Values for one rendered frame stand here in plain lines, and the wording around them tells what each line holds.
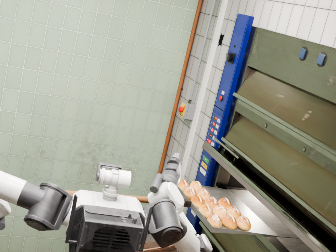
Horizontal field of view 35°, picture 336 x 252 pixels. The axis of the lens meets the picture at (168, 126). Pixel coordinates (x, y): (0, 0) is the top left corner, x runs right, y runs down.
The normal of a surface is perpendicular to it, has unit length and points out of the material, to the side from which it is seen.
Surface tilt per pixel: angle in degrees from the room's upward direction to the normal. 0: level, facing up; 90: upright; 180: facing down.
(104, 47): 90
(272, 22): 90
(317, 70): 90
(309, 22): 90
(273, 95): 70
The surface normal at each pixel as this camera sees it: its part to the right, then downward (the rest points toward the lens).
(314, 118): -0.80, -0.45
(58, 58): 0.29, 0.29
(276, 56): -0.93, -0.14
